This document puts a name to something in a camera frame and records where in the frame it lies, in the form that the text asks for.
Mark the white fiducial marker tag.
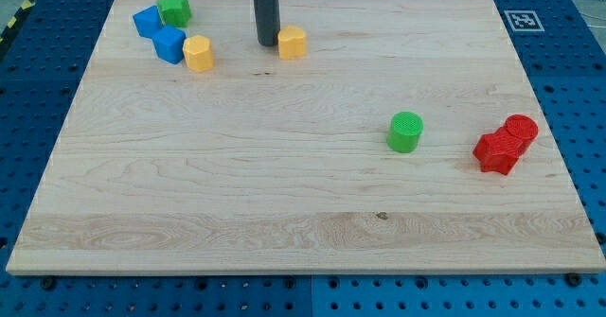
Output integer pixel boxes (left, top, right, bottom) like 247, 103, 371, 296
505, 9, 544, 32

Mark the blue cube block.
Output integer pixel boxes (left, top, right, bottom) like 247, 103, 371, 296
151, 25, 186, 64

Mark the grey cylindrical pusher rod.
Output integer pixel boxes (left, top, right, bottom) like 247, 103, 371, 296
253, 0, 280, 46

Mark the wooden board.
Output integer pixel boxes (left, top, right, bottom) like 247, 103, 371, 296
7, 0, 605, 276

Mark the red cylinder block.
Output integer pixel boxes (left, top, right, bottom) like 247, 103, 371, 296
505, 114, 539, 156

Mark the yellow heart block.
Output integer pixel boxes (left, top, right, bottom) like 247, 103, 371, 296
277, 26, 307, 60

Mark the green cylinder block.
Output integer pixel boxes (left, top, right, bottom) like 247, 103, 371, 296
386, 112, 423, 153

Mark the yellow hexagon block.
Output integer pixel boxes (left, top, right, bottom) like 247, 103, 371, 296
183, 35, 214, 72

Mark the green star block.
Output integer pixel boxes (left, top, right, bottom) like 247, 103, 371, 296
156, 0, 191, 27

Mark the red star block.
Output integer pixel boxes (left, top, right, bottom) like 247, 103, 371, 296
472, 127, 523, 175

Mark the blue triangle block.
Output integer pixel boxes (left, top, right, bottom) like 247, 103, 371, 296
133, 5, 163, 39

